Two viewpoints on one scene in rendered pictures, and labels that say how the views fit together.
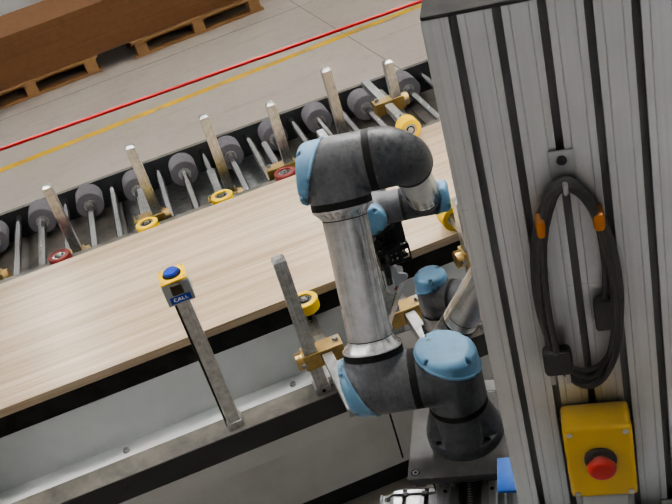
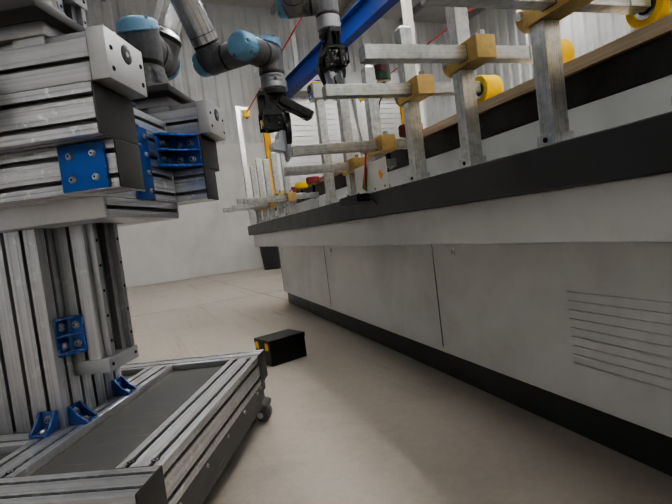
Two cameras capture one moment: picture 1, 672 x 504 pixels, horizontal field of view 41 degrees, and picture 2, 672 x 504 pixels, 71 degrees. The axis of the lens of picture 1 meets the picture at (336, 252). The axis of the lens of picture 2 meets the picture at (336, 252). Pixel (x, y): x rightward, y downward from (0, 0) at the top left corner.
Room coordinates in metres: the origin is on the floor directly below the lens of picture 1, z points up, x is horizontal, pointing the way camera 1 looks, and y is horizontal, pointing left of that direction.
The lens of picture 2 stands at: (1.49, -1.62, 0.60)
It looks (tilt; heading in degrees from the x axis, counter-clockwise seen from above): 3 degrees down; 78
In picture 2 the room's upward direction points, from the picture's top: 7 degrees counter-clockwise
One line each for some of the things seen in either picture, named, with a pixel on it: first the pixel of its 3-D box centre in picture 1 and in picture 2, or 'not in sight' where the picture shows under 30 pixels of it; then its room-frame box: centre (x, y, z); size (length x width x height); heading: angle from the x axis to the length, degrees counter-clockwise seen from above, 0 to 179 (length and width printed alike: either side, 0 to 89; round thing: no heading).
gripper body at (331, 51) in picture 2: (387, 241); (332, 50); (1.87, -0.13, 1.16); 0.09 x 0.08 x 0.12; 98
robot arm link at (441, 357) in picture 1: (446, 371); (140, 42); (1.30, -0.14, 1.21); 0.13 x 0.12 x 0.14; 79
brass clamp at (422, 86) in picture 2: (478, 251); (413, 91); (2.02, -0.37, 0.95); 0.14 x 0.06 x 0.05; 98
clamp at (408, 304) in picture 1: (401, 312); (380, 146); (1.99, -0.12, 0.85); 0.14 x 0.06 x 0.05; 98
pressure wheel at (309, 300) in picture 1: (308, 313); not in sight; (2.10, 0.13, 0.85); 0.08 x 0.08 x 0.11
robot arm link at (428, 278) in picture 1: (434, 292); (269, 57); (1.66, -0.19, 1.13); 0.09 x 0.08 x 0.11; 52
